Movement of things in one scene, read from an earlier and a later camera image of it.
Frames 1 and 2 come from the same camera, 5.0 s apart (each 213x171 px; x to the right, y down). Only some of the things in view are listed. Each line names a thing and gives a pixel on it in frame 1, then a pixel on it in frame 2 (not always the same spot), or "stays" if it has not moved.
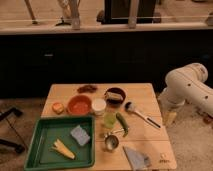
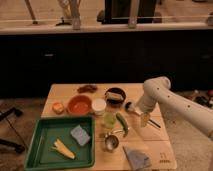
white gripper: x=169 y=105 -> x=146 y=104
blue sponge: x=80 y=135 stays
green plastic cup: x=109 y=120 stays
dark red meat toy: x=87 y=89 stays
